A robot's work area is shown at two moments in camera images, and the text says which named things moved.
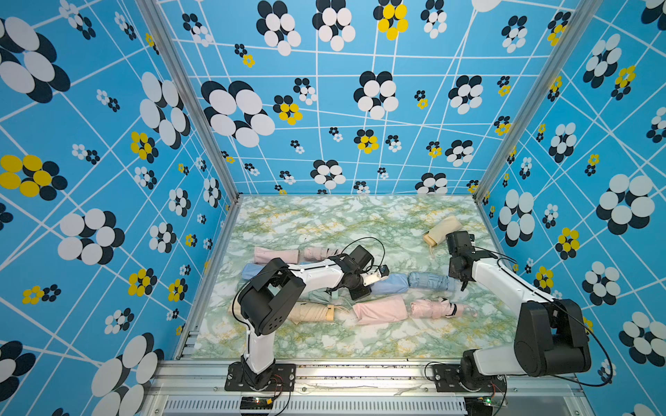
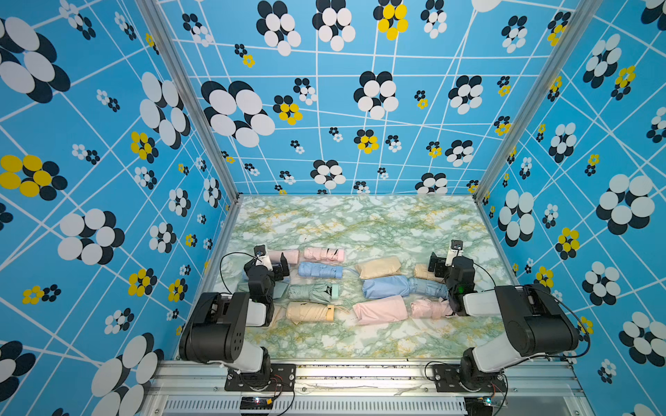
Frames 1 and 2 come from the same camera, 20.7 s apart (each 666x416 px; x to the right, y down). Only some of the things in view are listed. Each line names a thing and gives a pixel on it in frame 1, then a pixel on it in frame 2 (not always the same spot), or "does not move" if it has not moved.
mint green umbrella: x=320 y=295 does not move
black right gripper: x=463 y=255 -> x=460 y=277
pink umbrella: x=435 y=308 does not move
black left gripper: x=359 y=295 -> x=277 y=275
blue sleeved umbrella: x=396 y=283 does not move
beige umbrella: x=312 y=312 does not move
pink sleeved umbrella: x=381 y=310 does not move
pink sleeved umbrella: x=264 y=255 does not move
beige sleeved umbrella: x=447 y=225 -> x=390 y=266
